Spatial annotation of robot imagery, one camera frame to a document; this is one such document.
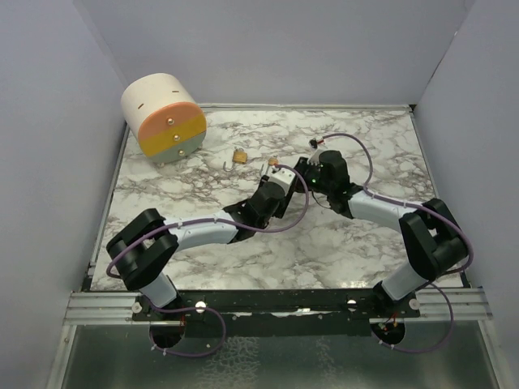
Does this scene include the large brass padlock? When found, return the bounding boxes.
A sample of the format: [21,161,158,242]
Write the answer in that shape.
[222,148,248,172]

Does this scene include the round pastel drawer box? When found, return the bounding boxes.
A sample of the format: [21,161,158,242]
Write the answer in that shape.
[121,73,207,165]

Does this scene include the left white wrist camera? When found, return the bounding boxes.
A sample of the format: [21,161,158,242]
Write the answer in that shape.
[264,166,296,195]

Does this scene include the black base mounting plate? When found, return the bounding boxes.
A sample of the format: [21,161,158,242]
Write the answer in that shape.
[132,289,420,338]

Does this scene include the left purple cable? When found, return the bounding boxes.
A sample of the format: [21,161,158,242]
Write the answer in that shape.
[105,165,311,357]

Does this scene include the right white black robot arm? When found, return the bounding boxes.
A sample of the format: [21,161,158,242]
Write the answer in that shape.
[295,150,472,317]

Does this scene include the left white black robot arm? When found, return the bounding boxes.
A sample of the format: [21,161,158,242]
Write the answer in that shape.
[106,169,310,320]

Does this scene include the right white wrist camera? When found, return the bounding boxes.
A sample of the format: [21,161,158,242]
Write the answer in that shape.
[307,138,327,165]

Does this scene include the small brass padlock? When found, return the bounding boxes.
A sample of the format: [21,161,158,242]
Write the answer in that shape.
[259,156,278,177]

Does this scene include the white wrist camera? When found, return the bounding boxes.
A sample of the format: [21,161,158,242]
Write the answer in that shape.
[264,166,296,195]
[307,138,327,165]

